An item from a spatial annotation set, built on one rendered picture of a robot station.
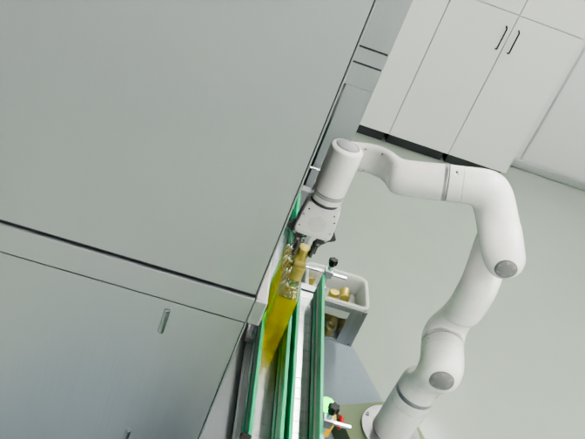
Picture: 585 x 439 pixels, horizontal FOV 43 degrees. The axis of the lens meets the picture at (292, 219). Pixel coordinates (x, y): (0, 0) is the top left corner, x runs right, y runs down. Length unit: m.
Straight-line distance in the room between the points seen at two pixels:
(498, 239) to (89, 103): 1.02
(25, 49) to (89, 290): 0.47
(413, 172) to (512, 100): 4.34
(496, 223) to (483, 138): 4.38
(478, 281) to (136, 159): 1.02
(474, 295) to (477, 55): 4.08
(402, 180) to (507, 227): 0.27
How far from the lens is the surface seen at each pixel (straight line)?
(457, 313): 2.02
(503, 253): 1.83
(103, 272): 1.41
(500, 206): 1.83
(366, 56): 2.89
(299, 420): 1.95
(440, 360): 2.04
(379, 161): 1.88
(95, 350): 1.55
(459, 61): 5.91
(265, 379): 2.01
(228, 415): 1.88
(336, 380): 2.55
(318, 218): 1.89
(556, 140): 6.88
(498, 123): 6.17
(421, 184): 1.80
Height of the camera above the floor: 2.42
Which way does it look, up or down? 31 degrees down
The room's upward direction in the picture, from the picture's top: 22 degrees clockwise
